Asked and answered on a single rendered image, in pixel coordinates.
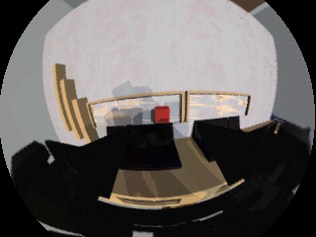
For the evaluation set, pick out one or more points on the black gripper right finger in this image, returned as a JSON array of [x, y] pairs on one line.
[[233, 150]]

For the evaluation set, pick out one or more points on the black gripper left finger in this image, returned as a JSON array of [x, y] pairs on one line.
[[97, 162]]

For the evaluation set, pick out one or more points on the tan flat bar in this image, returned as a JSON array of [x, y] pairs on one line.
[[68, 90]]

